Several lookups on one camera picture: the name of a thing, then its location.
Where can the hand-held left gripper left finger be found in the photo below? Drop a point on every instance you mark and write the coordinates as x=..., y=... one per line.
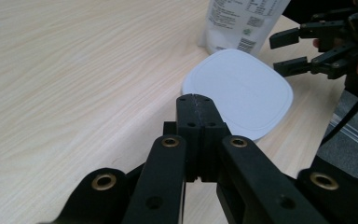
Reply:
x=189, y=124

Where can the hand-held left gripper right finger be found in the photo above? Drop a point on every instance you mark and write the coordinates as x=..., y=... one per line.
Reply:
x=213, y=130

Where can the clear container with grey lid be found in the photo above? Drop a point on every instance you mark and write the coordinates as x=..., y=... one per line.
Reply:
x=245, y=90

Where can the white and blue pouch bag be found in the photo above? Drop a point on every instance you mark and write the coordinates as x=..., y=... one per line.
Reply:
x=239, y=21

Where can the aluminium floor rail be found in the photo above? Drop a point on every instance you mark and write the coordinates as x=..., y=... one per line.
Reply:
x=354, y=135

